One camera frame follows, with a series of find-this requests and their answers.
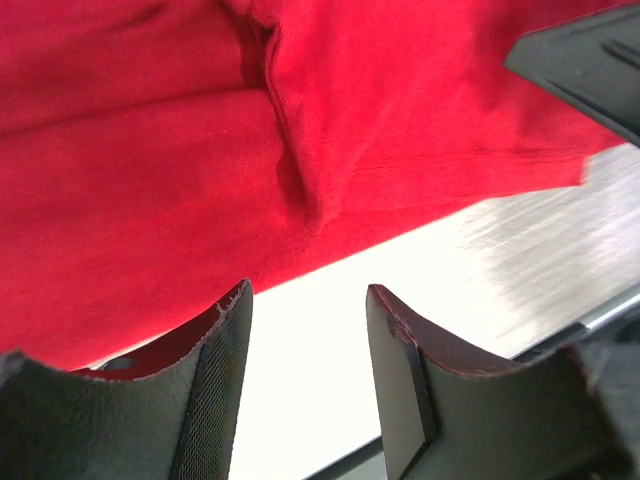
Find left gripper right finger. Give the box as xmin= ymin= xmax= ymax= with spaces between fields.
xmin=366 ymin=285 xmax=639 ymax=479

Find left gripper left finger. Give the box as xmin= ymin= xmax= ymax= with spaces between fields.
xmin=1 ymin=280 xmax=253 ymax=479

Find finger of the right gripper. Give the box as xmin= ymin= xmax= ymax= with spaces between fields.
xmin=505 ymin=4 xmax=639 ymax=146

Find red t shirt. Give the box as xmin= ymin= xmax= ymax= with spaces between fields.
xmin=1 ymin=1 xmax=617 ymax=369

